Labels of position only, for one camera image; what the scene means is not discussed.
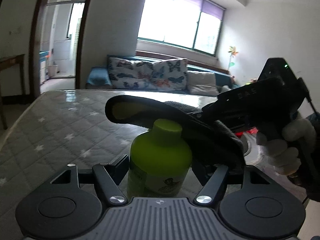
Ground grey microfibre cloth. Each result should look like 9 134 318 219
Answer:
105 95 245 185

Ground green plastic bottle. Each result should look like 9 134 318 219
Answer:
127 119 192 198

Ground white gloved right hand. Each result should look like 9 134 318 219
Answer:
257 113 319 176

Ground red ribbon strips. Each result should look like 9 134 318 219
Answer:
235 128 258 138

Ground black round induction cooktop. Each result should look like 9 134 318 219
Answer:
240 132 258 159

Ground colourful pinwheel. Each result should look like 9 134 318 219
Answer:
227 46 239 70

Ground beige cushion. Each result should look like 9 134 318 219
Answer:
187 70 219 96

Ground grey quilted star tablecloth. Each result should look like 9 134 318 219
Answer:
1 90 305 239

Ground butterfly print pillow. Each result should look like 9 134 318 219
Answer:
108 57 188 92

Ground blue sofa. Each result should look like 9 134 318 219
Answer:
86 56 239 96

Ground white waste bin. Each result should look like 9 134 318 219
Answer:
47 64 58 79

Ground dark wooden shelf cabinet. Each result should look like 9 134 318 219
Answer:
0 53 27 131

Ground window with green frame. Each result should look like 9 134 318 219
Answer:
138 0 225 55

